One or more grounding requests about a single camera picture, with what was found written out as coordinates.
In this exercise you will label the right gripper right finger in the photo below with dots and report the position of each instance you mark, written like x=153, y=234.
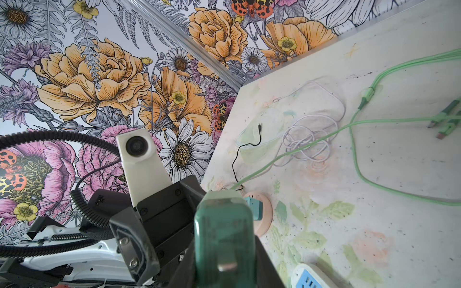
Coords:
x=266, y=274

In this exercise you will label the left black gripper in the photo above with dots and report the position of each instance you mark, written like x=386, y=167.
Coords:
x=154, y=235

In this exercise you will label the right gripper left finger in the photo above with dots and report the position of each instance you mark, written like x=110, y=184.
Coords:
x=185, y=275

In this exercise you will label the white blue rectangular power strip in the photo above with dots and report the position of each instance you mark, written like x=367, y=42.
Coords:
x=310, y=276

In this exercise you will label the green charger plug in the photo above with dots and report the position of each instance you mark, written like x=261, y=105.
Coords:
x=224, y=244

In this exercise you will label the round pink power strip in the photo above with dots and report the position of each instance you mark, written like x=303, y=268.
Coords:
x=262, y=210

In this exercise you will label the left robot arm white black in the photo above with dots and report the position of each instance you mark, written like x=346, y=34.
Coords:
x=86, y=256

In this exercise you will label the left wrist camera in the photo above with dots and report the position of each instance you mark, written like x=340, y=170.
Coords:
x=143, y=168

